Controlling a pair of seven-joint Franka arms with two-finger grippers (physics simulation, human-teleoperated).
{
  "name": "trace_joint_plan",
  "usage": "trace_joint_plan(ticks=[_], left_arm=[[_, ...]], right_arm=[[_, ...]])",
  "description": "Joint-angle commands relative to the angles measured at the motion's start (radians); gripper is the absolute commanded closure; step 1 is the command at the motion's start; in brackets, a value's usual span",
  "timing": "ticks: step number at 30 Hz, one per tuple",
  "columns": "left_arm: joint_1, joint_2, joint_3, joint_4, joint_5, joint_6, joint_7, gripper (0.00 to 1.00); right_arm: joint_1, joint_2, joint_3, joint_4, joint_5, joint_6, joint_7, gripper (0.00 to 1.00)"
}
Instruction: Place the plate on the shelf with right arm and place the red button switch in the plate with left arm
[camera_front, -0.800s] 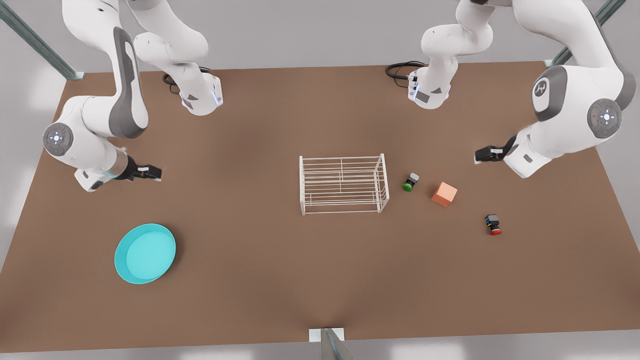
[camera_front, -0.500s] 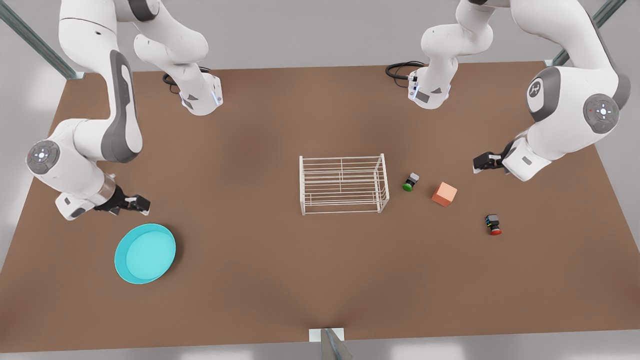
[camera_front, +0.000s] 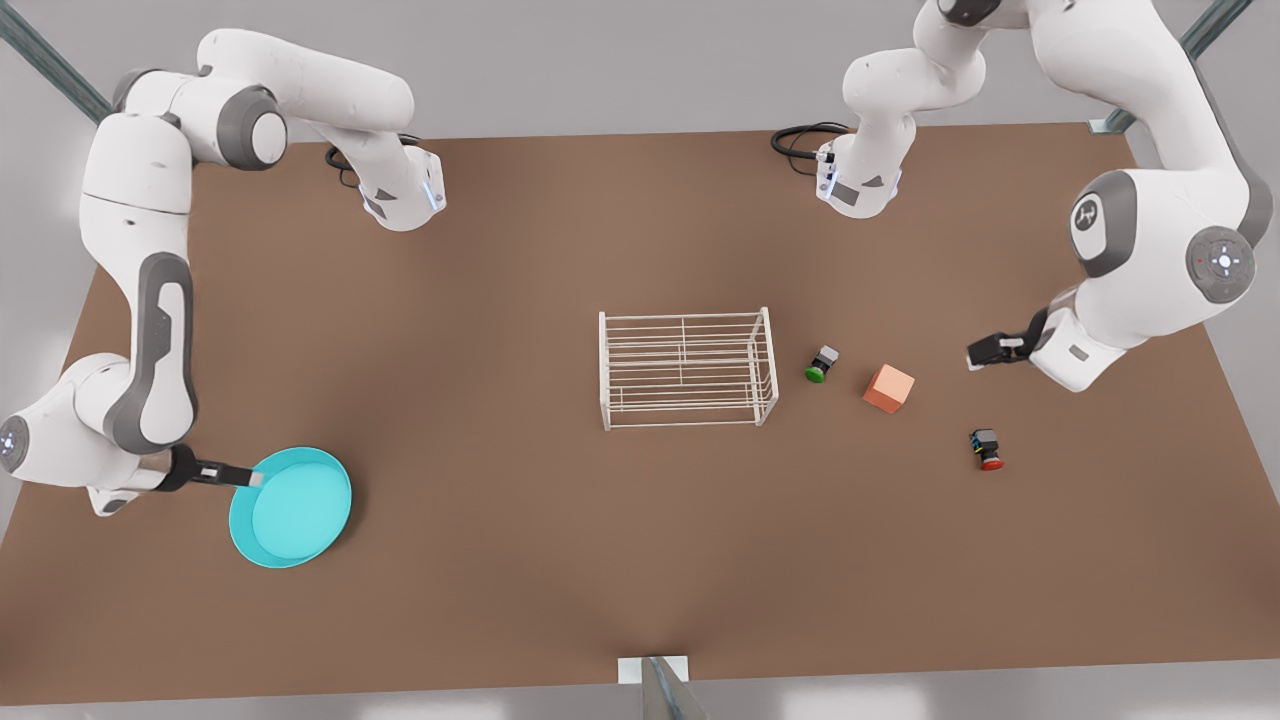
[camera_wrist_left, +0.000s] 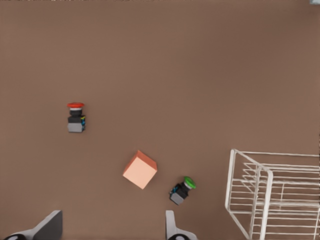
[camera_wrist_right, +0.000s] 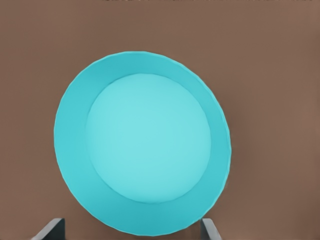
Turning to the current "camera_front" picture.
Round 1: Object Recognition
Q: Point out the cyan plate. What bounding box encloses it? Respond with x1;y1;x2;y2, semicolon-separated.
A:
229;446;354;570

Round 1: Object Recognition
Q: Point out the orange cube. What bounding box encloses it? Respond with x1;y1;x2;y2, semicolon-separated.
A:
863;364;916;415

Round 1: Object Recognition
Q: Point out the black cable loop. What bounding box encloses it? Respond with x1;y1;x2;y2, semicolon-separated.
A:
771;122;853;176
325;134;423;190

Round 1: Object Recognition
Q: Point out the white wire shelf rack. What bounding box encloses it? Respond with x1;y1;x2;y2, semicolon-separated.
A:
598;306;780;432

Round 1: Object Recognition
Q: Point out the silver frame post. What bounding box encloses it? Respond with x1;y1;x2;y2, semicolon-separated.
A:
1089;0;1255;135
0;5;113;125
618;655;709;720

